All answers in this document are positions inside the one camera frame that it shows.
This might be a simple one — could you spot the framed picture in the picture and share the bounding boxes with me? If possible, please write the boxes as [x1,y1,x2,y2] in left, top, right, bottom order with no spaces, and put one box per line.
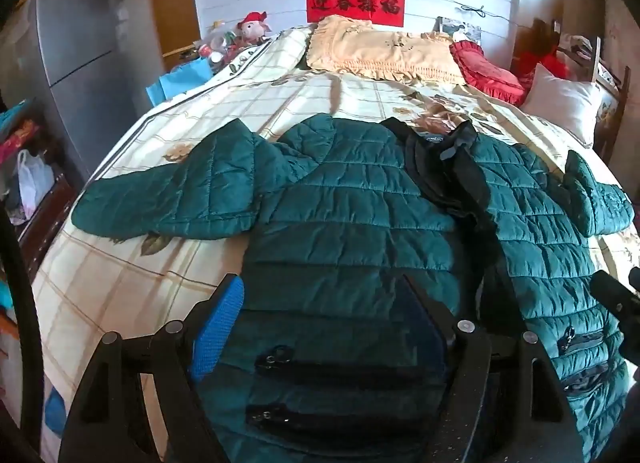
[435,16,483,44]

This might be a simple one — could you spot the bed with floral sheet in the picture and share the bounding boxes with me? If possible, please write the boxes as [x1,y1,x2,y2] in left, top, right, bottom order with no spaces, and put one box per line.
[32,26,640,463]

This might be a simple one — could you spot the blue paper bag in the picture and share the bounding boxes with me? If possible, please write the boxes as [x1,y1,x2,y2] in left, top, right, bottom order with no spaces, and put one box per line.
[146,57,215,106]

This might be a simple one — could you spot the red clothes on chair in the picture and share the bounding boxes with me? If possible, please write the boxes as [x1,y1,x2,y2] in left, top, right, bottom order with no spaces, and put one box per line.
[515,18,571,89]

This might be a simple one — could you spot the white satin pillow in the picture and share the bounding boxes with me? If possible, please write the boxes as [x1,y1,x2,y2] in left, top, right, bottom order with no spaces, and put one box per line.
[520,62,606,149]

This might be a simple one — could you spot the wooden chair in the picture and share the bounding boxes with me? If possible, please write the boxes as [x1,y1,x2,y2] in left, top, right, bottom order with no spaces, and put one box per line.
[555,18,632,164]

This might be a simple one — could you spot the green quilted puffer jacket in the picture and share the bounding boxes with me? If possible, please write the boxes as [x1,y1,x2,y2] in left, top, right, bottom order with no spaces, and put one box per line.
[71,113,636,463]

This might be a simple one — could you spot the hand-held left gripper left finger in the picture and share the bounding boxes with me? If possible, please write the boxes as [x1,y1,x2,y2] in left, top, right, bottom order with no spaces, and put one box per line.
[59,274,246,463]

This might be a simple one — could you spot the grey refrigerator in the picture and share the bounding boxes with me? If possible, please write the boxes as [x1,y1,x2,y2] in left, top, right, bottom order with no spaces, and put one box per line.
[15,0,166,179]

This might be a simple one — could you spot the red wall banner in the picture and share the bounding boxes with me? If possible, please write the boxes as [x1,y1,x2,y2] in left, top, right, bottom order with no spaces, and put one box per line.
[306,0,405,28]

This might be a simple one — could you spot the beige frilled pillow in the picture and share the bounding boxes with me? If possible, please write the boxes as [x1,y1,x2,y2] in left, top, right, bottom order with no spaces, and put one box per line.
[305,14,468,85]

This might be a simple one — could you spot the red frilled pillow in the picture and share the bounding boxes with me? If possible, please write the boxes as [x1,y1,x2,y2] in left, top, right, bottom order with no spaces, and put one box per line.
[448,40,528,106]

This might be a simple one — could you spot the plush toy with red hat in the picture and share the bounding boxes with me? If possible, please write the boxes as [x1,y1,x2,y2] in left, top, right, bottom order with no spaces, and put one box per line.
[236,12,273,44]

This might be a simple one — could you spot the white plastic bag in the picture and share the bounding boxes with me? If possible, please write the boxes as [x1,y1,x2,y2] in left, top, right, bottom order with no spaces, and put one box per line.
[17,149,55,221]

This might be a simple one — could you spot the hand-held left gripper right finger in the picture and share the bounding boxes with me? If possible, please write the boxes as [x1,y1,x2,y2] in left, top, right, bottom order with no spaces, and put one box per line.
[392,273,586,463]

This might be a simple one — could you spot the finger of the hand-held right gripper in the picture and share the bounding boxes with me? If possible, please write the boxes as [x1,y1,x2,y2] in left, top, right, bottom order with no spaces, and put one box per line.
[589,267,640,331]

